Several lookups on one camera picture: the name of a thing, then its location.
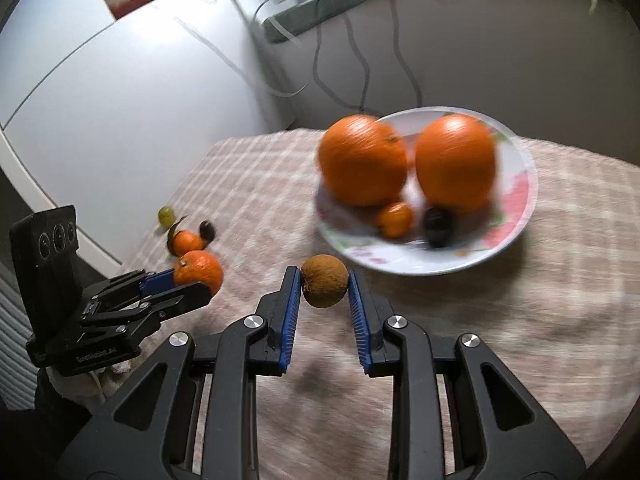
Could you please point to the white ribbed radiator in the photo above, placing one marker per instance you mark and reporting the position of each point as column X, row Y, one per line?
column 10, row 340

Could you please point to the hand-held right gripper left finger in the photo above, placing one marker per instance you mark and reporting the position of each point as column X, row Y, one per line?
column 290, row 320

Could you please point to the beige checked tablecloth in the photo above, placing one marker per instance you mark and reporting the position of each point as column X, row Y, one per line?
column 500, row 335

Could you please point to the grey windowsill mat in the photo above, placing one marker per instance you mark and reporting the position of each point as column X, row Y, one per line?
column 350, row 2

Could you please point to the green grape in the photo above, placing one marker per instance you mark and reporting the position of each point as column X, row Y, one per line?
column 166, row 216

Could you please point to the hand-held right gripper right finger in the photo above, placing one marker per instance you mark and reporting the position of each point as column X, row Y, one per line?
column 359, row 320

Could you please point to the small tangerine with leaf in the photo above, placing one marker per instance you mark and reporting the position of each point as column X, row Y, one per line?
column 189, row 243

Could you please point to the brown kiwi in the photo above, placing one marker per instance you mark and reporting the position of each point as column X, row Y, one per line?
column 324, row 280

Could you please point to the floral white plate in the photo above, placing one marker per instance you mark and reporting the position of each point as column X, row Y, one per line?
column 515, row 200

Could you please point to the dark round fruit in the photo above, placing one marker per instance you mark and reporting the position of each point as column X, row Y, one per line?
column 207, row 230
column 439, row 226

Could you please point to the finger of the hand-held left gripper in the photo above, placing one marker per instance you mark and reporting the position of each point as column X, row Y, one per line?
column 155, row 282
column 175, row 301

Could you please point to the white cabinet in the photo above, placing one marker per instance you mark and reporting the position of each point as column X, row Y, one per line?
column 125, row 85

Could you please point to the large orange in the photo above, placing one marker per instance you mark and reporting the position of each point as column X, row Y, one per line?
column 362, row 160
column 455, row 160

